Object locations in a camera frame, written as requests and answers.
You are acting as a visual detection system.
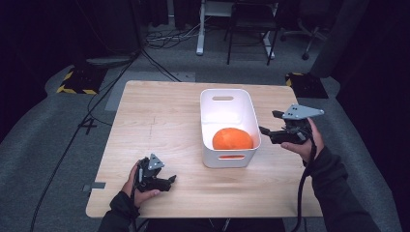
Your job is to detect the person's right hand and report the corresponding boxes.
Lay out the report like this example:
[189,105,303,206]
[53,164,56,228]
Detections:
[279,117,325,164]

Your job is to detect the long black floor cable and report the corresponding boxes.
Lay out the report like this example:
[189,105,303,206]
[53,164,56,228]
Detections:
[29,47,144,232]

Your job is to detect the grey stand base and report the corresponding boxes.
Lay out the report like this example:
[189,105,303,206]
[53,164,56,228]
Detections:
[84,55,133,69]

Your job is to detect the black yellow striped floor plate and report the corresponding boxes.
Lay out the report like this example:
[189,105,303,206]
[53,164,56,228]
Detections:
[284,72,330,100]
[55,65,109,96]

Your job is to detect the grey curtain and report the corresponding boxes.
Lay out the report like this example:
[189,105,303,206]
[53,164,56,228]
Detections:
[308,0,371,78]

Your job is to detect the bundle of floor cables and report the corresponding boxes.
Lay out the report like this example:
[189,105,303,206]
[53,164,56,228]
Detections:
[144,18,202,50]

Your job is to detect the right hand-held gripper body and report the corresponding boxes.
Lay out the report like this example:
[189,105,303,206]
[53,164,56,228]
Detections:
[270,103,325,145]

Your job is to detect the grey tape strip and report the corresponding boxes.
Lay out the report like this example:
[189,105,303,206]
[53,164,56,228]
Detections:
[82,181,107,193]

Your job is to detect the white plastic basket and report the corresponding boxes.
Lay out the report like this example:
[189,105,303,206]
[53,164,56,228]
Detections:
[199,88,262,169]

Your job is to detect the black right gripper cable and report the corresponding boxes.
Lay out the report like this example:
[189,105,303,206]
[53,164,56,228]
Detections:
[290,133,319,232]

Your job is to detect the person's left hand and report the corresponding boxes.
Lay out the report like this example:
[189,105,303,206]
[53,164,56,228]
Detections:
[121,160,161,208]

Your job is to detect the orange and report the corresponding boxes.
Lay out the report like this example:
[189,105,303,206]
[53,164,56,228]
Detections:
[211,127,254,151]

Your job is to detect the white desk frame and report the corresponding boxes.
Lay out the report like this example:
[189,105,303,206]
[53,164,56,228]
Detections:
[195,0,277,60]

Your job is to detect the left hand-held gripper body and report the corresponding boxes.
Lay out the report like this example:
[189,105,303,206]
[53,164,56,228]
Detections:
[134,153,172,193]

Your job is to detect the black chair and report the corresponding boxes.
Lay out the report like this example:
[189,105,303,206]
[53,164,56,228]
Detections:
[224,0,280,67]

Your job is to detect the office swivel chair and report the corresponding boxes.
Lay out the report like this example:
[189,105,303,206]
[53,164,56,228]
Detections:
[279,14,328,62]

